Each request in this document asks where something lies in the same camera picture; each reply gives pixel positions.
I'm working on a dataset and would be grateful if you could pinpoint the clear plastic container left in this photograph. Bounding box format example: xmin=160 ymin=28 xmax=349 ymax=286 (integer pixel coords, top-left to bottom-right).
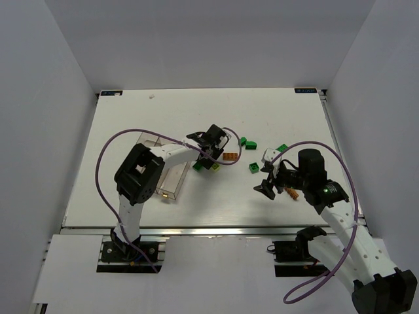
xmin=136 ymin=132 xmax=162 ymax=148

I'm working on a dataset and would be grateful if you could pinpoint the orange long lego brick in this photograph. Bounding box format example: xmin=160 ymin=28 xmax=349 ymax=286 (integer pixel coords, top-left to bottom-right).
xmin=284 ymin=188 xmax=299 ymax=201

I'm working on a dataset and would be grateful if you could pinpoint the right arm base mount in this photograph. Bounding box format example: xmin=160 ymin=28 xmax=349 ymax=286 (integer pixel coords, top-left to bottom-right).
xmin=266 ymin=241 xmax=328 ymax=277

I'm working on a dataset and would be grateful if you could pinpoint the dark green lego plate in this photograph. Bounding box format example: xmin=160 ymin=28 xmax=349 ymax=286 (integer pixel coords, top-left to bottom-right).
xmin=192 ymin=162 xmax=203 ymax=171

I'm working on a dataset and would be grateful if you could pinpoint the dark green square lego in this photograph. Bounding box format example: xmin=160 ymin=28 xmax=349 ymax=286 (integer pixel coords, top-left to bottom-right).
xmin=249 ymin=162 xmax=259 ymax=173

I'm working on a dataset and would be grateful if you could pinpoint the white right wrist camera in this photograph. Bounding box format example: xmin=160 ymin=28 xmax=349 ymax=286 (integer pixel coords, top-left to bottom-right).
xmin=261 ymin=148 xmax=282 ymax=167

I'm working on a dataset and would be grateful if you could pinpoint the lime green square lego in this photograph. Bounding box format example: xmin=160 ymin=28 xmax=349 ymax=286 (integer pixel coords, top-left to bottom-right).
xmin=211 ymin=164 xmax=220 ymax=172

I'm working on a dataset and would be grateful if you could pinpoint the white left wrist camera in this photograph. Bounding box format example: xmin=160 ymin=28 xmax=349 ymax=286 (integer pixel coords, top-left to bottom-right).
xmin=217 ymin=128 xmax=232 ymax=149

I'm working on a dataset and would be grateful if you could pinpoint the clear plastic container right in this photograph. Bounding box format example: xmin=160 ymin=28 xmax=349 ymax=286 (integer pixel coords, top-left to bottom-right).
xmin=151 ymin=137 xmax=196 ymax=200

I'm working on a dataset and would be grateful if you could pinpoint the dark green curved lego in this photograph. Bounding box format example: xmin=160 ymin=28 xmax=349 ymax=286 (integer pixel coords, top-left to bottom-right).
xmin=245 ymin=141 xmax=257 ymax=150

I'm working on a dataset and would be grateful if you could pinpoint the clear plastic container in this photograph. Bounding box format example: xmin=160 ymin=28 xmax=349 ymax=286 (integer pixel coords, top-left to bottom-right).
xmin=136 ymin=132 xmax=162 ymax=148
xmin=151 ymin=137 xmax=196 ymax=200

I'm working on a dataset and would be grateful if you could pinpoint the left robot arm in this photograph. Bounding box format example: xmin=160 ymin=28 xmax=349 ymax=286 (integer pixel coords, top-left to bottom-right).
xmin=111 ymin=124 xmax=231 ymax=253

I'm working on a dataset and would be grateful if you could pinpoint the blue label corner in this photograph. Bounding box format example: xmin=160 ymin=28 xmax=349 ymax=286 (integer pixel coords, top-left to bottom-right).
xmin=100 ymin=90 xmax=123 ymax=97
xmin=294 ymin=88 xmax=318 ymax=94

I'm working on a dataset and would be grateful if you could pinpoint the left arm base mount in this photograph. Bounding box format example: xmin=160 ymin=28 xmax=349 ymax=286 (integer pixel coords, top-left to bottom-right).
xmin=96 ymin=240 xmax=165 ymax=274

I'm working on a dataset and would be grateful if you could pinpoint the orange flat lego plate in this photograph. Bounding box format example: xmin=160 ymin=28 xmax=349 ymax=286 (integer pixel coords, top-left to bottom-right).
xmin=222 ymin=152 xmax=238 ymax=161

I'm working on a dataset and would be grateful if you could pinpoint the aluminium table frame rail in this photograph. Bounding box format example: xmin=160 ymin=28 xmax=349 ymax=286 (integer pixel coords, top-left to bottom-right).
xmin=318 ymin=90 xmax=370 ymax=233

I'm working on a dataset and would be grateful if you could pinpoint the blue label right corner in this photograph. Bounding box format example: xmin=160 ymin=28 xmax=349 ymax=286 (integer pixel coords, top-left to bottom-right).
xmin=294 ymin=88 xmax=318 ymax=94

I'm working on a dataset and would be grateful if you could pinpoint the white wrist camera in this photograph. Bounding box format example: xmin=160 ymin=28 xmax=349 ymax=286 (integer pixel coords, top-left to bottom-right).
xmin=261 ymin=148 xmax=282 ymax=167
xmin=217 ymin=128 xmax=232 ymax=149

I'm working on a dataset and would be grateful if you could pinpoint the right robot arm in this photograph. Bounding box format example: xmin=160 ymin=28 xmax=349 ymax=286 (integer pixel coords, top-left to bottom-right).
xmin=254 ymin=148 xmax=418 ymax=313

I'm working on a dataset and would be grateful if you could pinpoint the green lego near right arm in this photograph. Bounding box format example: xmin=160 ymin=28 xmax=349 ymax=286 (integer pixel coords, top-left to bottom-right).
xmin=276 ymin=144 xmax=288 ymax=152

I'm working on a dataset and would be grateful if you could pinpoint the blue label left corner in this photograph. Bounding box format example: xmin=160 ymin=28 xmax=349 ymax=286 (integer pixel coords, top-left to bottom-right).
xmin=100 ymin=90 xmax=123 ymax=97

